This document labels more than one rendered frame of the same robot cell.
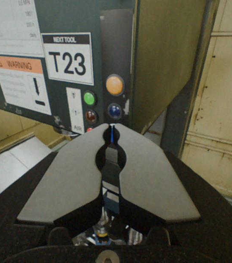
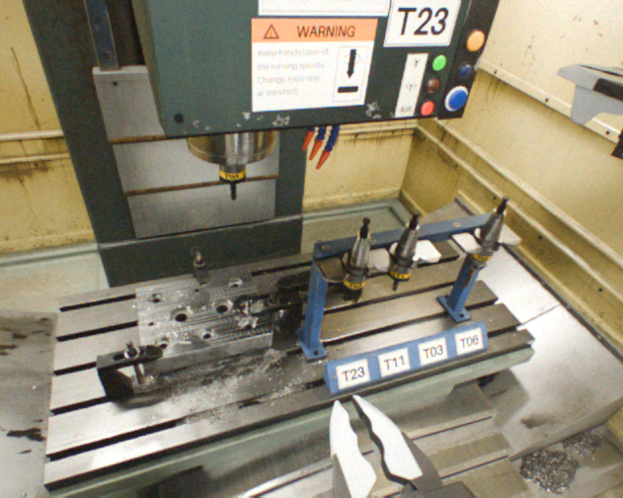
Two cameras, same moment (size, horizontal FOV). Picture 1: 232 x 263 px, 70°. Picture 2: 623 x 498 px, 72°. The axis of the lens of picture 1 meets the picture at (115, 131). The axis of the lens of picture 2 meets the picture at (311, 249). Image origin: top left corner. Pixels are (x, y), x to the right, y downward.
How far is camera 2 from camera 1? 0.64 m
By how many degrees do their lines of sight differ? 45
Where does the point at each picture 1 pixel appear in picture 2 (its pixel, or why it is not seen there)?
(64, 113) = (390, 94)
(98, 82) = (454, 41)
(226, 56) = not seen: outside the picture
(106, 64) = (471, 19)
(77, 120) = (409, 97)
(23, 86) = (321, 67)
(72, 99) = (412, 69)
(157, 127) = not seen: hidden behind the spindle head
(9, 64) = (302, 33)
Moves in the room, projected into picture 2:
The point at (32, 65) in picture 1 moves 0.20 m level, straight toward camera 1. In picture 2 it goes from (357, 30) to (528, 57)
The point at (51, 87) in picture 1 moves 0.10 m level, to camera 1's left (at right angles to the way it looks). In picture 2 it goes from (380, 58) to (332, 74)
